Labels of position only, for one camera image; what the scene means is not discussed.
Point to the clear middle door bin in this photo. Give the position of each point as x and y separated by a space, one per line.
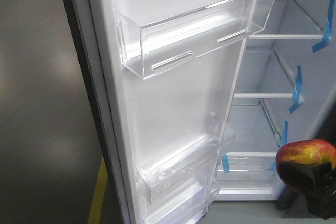
162 180

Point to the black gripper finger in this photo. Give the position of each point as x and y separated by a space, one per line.
308 179

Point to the fridge door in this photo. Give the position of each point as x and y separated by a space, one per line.
143 123

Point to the red yellow apple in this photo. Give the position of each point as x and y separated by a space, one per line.
306 152

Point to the clear lower door bin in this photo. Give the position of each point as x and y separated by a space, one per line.
179 205

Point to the clear door bin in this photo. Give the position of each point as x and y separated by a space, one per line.
151 49
179 205
162 180

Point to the fridge body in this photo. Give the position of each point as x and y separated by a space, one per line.
284 92

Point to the clear upper door bin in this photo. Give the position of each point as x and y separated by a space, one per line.
151 49

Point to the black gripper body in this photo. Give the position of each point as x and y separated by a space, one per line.
320 197

